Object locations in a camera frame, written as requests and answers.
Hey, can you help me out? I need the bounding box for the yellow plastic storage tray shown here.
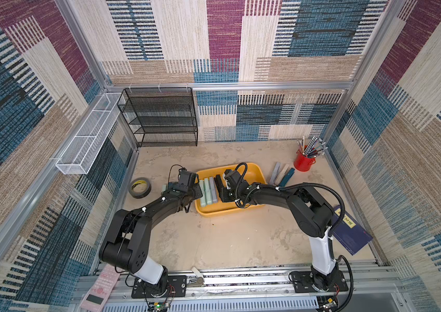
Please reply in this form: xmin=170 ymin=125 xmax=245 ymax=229
xmin=194 ymin=162 xmax=268 ymax=217

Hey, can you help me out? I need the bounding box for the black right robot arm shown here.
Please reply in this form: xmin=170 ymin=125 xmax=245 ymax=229
xmin=215 ymin=169 xmax=345 ymax=291

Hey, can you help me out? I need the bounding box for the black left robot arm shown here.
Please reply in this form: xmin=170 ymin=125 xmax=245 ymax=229
xmin=99 ymin=168 xmax=203 ymax=296

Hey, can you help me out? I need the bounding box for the black yellow tape roll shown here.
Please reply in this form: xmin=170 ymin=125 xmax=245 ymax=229
xmin=128 ymin=178 xmax=152 ymax=199

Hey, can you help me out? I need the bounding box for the red pen holder cup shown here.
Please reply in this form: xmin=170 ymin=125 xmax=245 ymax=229
xmin=293 ymin=152 xmax=316 ymax=172

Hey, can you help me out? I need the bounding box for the dark blue booklet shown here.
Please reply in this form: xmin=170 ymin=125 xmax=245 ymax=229
xmin=333 ymin=212 xmax=373 ymax=256

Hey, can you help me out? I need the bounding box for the pink calculator device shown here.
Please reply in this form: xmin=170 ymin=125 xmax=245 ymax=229
xmin=79 ymin=269 xmax=120 ymax=312

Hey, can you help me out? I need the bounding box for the black wire mesh shelf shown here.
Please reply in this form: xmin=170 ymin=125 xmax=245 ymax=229
xmin=118 ymin=87 xmax=198 ymax=148

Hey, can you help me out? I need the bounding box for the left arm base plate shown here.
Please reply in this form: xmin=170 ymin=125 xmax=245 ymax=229
xmin=131 ymin=275 xmax=187 ymax=299

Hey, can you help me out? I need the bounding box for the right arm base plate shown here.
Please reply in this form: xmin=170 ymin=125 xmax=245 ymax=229
xmin=289 ymin=270 xmax=349 ymax=293

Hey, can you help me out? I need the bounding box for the white wire mesh basket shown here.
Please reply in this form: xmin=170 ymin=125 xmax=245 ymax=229
xmin=55 ymin=93 xmax=120 ymax=175

